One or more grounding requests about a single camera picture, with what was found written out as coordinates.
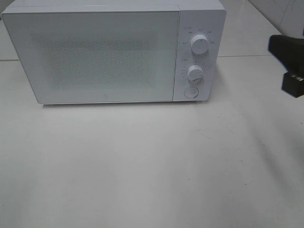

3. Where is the round white door button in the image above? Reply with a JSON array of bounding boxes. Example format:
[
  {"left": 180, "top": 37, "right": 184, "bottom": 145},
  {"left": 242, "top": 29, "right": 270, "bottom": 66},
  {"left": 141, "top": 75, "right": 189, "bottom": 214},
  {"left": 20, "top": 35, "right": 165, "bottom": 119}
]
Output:
[{"left": 184, "top": 86, "right": 199, "bottom": 98}]

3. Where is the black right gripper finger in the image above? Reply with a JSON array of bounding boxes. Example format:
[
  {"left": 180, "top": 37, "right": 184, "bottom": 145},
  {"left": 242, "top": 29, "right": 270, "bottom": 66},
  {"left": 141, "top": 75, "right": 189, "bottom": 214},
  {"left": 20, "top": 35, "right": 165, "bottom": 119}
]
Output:
[
  {"left": 281, "top": 72, "right": 304, "bottom": 98},
  {"left": 268, "top": 35, "right": 304, "bottom": 74}
]

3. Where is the white microwave oven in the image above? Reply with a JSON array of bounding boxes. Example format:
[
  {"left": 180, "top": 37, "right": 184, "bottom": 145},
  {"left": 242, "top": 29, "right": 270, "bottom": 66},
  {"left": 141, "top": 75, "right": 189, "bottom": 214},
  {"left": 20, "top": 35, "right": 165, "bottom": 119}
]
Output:
[{"left": 1, "top": 0, "right": 226, "bottom": 105}]

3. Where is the white microwave door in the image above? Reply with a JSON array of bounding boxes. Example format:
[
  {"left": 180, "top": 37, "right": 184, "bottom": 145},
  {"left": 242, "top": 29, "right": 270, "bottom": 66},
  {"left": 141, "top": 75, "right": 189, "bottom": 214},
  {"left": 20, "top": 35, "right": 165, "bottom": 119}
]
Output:
[{"left": 3, "top": 11, "right": 179, "bottom": 105}]

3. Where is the white microwave knob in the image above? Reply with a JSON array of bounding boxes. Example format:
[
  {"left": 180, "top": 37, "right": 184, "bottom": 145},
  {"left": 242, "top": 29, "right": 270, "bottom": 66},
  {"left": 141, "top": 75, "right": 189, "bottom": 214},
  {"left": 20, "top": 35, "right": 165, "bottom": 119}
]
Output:
[
  {"left": 190, "top": 34, "right": 209, "bottom": 55},
  {"left": 187, "top": 65, "right": 204, "bottom": 82}
]

